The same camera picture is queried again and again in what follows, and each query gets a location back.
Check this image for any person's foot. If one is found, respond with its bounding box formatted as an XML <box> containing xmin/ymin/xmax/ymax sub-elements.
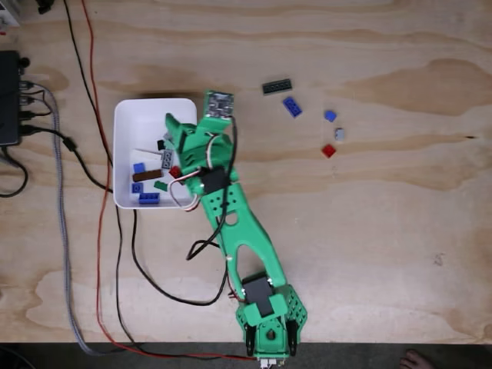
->
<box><xmin>399</xmin><ymin>348</ymin><xmax>434</xmax><ymax>369</ymax></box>

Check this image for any white red servo wire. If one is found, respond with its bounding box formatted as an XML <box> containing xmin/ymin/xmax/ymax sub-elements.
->
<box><xmin>168</xmin><ymin>134</ymin><xmax>216</xmax><ymax>212</ymax></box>

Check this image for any thick black camera cable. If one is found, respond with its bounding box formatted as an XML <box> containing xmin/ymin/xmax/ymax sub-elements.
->
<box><xmin>19</xmin><ymin>125</ymin><xmax>239</xmax><ymax>307</ymax></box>

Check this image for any blue hollow lego brick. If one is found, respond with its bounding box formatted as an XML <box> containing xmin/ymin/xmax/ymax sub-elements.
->
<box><xmin>282</xmin><ymin>96</ymin><xmax>304</xmax><ymax>118</ymax></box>

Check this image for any grey braided cable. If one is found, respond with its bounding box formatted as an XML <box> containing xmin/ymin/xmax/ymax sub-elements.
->
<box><xmin>21</xmin><ymin>80</ymin><xmax>128</xmax><ymax>357</ymax></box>

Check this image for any long dark grey lego brick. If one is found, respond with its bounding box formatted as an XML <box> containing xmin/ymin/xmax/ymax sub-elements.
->
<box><xmin>261</xmin><ymin>78</ymin><xmax>293</xmax><ymax>97</ymax></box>

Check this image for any long brown lego brick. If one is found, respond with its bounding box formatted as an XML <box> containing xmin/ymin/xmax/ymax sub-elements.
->
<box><xmin>132</xmin><ymin>169</ymin><xmax>165</xmax><ymax>182</ymax></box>

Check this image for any black looped cable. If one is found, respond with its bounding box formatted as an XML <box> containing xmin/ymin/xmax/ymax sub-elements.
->
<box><xmin>0</xmin><ymin>148</ymin><xmax>30</xmax><ymax>199</ymax></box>

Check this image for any thin black wire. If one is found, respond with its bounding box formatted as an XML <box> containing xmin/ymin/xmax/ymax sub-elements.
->
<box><xmin>63</xmin><ymin>0</ymin><xmax>254</xmax><ymax>361</ymax></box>

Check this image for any white device box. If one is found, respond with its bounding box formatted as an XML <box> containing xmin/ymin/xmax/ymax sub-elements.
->
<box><xmin>0</xmin><ymin>0</ymin><xmax>21</xmax><ymax>28</ymax></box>

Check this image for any long white lego brick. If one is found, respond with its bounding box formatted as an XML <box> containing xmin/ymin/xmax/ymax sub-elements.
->
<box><xmin>130</xmin><ymin>148</ymin><xmax>165</xmax><ymax>162</ymax></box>

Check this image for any black usb hub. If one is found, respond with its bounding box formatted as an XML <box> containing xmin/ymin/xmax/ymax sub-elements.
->
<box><xmin>0</xmin><ymin>50</ymin><xmax>22</xmax><ymax>147</ymax></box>

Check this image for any white plastic bin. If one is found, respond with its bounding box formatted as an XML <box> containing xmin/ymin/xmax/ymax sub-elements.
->
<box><xmin>113</xmin><ymin>98</ymin><xmax>199</xmax><ymax>211</ymax></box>

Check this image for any black camera circuit board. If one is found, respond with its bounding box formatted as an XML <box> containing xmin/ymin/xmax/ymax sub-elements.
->
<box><xmin>202</xmin><ymin>89</ymin><xmax>235</xmax><ymax>118</ymax></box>

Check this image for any thin red wire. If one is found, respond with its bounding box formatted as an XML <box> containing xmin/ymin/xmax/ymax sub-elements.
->
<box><xmin>80</xmin><ymin>0</ymin><xmax>258</xmax><ymax>362</ymax></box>

